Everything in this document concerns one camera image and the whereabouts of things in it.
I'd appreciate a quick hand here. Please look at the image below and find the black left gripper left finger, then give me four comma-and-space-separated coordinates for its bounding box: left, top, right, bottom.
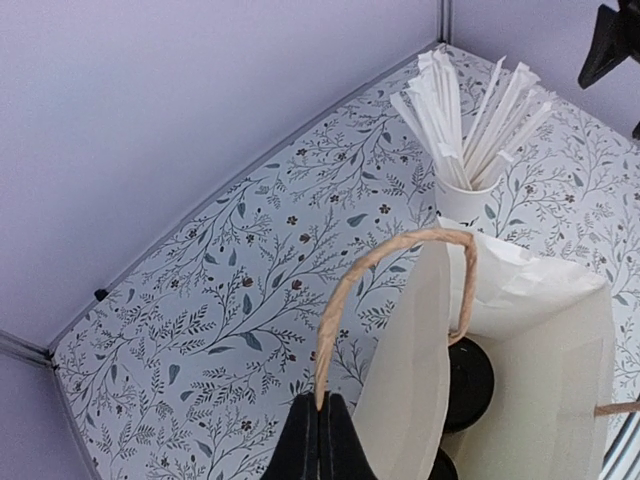
260, 393, 319, 480

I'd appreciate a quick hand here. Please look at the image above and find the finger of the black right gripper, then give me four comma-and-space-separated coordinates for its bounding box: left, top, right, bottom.
578, 3, 640, 89
632, 121, 640, 141

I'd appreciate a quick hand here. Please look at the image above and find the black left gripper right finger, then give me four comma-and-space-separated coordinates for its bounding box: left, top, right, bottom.
318, 392, 377, 480

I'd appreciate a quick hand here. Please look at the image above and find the black plastic cup lid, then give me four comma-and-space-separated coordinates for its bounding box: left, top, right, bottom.
444, 337, 495, 433

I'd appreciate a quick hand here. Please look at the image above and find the cream paper bag with handles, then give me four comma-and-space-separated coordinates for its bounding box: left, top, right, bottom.
315, 219, 635, 479

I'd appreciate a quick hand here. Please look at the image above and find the white cup holding straws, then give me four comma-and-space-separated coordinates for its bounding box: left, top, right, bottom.
435, 176, 500, 232

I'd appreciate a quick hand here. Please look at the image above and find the bundle of white wrapped straws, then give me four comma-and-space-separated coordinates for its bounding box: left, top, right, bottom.
390, 47, 554, 191

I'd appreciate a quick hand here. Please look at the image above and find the right aluminium frame post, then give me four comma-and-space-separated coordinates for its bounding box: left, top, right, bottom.
436, 0, 454, 45

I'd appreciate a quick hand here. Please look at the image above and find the aluminium frame post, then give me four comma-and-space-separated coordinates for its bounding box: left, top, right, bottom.
436, 0, 454, 45
0, 330, 54, 369

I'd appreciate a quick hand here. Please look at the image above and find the left aluminium frame post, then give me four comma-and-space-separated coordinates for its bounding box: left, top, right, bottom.
0, 330, 54, 369

